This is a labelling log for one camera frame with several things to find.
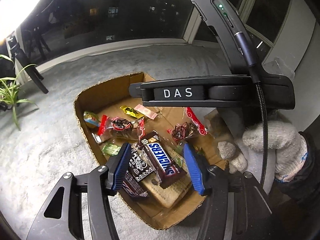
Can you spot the bagged bread loaf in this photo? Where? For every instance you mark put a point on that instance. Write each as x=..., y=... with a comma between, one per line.
x=174, y=193

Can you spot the black ring light tripod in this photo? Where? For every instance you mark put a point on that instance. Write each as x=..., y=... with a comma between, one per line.
x=18, y=54

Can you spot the yellow candy wrapper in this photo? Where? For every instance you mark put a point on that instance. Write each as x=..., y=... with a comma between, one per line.
x=131, y=112

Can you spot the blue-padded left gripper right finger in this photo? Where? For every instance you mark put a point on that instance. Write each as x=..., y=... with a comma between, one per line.
x=236, y=206

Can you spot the yellow jelly cup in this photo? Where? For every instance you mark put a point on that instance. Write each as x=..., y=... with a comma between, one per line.
x=91, y=119

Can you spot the small pink wrapper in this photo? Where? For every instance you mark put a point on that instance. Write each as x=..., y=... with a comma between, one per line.
x=145, y=111

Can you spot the small green candy packet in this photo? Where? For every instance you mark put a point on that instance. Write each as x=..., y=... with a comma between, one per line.
x=110, y=149

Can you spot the small spider plant offshoot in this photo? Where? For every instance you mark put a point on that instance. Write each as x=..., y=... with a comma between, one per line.
x=9, y=93

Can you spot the red clear snack packet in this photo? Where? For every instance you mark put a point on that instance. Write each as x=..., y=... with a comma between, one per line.
x=190, y=127

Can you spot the red clear dates packet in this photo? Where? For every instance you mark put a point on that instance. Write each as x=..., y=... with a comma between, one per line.
x=122, y=128

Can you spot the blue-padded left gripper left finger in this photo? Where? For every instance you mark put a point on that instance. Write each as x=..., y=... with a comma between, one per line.
x=60, y=216

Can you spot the dark brown chocolate packet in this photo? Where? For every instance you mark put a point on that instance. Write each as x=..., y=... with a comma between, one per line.
x=139, y=167

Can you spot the Snickers bar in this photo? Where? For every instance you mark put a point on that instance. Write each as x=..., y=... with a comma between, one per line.
x=167, y=171
x=132, y=188

